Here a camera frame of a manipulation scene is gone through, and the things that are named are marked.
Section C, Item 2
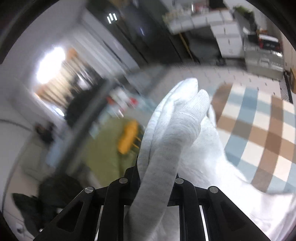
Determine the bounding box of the light grey sweatshirt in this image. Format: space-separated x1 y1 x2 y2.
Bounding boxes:
125 78 295 240

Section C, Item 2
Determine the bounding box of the silver suitcase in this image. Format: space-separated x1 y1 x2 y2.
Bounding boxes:
243 38 285 81

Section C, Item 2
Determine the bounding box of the black red shoebox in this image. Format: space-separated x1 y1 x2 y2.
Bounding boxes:
258 34 281 52

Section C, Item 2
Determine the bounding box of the white drawer desk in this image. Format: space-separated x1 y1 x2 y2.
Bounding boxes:
163 9 244 58

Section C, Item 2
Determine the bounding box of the checkered bed sheet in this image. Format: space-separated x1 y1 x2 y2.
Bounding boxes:
143 66 296 194

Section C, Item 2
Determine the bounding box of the dark plant bouquet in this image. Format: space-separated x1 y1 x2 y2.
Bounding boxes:
233 5 257 32

